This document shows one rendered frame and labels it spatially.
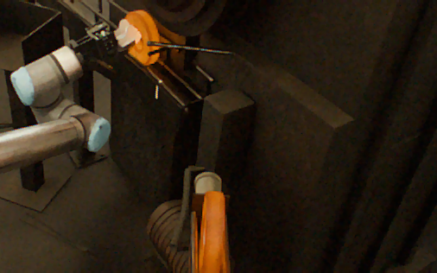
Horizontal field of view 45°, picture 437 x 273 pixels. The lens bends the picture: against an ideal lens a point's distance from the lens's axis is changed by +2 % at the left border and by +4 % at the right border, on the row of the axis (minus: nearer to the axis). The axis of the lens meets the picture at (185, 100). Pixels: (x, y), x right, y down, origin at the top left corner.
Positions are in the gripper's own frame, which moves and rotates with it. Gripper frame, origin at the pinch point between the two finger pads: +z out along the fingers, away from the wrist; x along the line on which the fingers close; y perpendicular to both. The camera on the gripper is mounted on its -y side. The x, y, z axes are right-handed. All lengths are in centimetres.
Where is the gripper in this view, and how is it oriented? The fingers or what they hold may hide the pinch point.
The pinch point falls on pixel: (141, 32)
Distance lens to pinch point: 147.4
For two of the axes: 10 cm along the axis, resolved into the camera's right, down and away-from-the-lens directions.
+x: -5.5, -5.2, 6.5
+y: -1.6, -7.0, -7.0
